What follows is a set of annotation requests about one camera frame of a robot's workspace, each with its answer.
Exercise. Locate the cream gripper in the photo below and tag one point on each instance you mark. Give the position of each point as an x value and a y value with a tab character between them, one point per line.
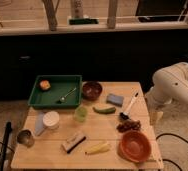
155	114

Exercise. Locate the yellow banana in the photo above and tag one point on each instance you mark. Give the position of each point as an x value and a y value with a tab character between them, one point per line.
99	148

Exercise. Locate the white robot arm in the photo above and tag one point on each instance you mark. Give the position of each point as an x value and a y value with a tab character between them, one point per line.
169	83

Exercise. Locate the orange bowl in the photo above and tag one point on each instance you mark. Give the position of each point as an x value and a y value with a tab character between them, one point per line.
135	146

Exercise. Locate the dark purple bowl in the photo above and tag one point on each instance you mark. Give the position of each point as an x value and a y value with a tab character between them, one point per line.
91	90

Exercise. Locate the brown grape bunch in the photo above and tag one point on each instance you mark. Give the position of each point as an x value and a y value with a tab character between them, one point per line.
129	125

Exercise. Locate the wooden table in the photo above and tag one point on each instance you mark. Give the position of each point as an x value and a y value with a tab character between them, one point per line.
48	153

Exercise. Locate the green cucumber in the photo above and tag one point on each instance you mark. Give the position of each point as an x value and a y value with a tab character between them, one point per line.
109	110

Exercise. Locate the blue sponge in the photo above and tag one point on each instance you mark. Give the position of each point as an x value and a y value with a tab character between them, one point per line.
115	99

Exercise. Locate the green plastic cup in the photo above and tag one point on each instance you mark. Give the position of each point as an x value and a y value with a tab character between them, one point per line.
80	114

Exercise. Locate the whiteboard eraser block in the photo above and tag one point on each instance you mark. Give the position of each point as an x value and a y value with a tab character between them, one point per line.
70	143

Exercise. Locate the metal spoon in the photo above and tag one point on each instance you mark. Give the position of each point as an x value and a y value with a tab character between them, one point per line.
63	98

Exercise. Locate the green plastic tray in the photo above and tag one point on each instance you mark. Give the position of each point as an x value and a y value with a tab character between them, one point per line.
60	85

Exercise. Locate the white round container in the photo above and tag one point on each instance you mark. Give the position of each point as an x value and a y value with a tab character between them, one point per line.
51	120

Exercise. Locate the orange fruit in tray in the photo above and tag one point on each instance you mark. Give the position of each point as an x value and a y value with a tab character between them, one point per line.
44	85

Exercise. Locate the light blue spatula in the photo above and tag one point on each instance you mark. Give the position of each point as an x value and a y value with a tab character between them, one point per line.
39	125

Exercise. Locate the green base object on shelf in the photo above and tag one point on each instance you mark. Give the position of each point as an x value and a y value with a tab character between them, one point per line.
83	21

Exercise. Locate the metal cup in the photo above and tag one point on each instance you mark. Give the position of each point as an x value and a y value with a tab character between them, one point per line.
25	138

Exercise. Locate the black pole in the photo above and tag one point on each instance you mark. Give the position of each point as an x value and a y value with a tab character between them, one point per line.
8	130

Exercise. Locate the white handled brush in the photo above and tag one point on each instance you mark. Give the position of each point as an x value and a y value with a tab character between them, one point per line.
125	114

